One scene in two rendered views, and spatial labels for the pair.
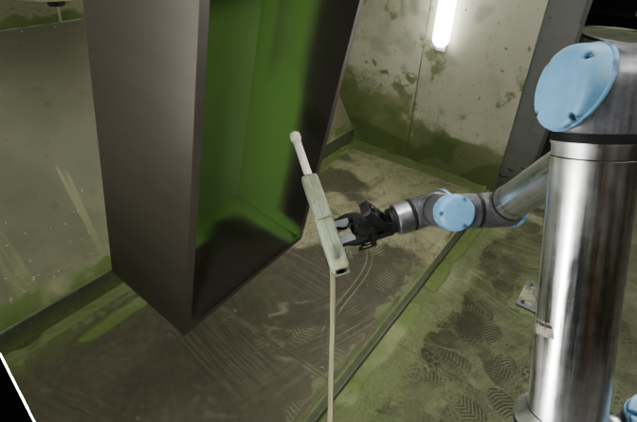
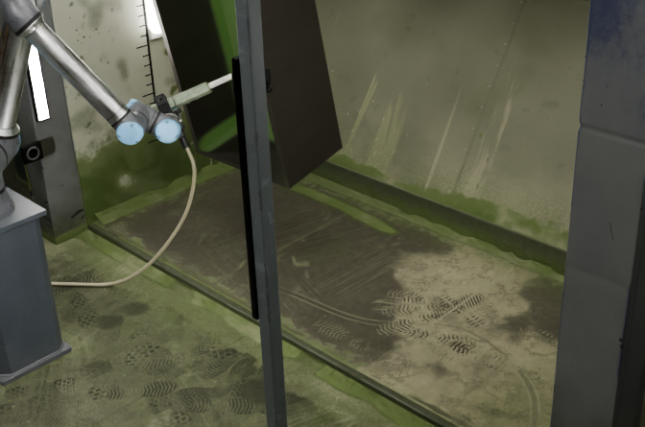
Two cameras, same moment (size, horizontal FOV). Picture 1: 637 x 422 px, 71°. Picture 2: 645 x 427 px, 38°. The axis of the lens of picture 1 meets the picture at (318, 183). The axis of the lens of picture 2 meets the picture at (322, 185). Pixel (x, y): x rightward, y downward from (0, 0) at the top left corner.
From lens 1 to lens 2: 4.10 m
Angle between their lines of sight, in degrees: 84
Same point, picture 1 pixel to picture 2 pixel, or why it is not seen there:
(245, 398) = (210, 248)
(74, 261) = not seen: hidden behind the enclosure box
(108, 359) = not seen: hidden behind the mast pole
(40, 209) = (346, 93)
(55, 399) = (237, 183)
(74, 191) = (370, 97)
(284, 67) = (296, 29)
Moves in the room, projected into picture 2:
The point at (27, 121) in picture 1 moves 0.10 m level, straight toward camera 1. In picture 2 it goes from (388, 34) to (371, 36)
